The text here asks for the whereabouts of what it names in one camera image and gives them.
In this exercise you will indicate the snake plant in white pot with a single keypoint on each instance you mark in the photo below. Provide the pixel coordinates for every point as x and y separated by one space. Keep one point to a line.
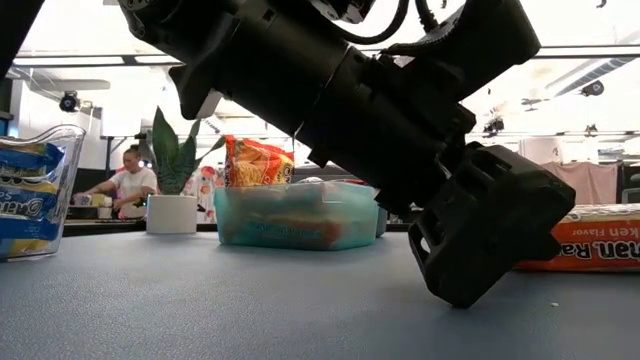
172 215

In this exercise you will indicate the grey-blue table mat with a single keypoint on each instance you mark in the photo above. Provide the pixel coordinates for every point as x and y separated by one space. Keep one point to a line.
320 330

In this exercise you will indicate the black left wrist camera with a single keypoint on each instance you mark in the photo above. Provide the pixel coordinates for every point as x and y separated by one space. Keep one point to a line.
480 40

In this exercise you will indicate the beige hanging cloth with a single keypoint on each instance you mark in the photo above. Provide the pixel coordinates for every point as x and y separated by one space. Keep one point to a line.
590 182

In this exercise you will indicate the black aluminium table frame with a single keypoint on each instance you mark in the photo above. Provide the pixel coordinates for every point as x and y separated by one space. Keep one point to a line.
110 227

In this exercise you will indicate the blue Maruchan ramen pack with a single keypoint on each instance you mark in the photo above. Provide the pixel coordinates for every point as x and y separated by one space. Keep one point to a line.
25 215
25 157

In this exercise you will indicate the small teal plastic bin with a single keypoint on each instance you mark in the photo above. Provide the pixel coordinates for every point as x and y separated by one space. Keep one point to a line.
360 220

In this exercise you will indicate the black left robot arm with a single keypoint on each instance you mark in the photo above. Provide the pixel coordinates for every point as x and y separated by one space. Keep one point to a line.
280 65

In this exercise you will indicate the floral patterned cloth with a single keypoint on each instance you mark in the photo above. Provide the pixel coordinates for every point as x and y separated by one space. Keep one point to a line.
207 192

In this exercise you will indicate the ceiling light bar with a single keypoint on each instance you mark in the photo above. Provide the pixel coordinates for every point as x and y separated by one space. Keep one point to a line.
590 51

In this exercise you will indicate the large grey-blue plastic bin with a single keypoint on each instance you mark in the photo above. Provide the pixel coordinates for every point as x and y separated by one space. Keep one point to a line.
382 220

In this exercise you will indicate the clear plastic bin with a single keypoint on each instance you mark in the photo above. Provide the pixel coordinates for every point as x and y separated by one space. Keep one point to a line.
75 150

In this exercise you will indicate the person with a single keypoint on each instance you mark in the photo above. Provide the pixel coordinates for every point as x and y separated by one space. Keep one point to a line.
135 182

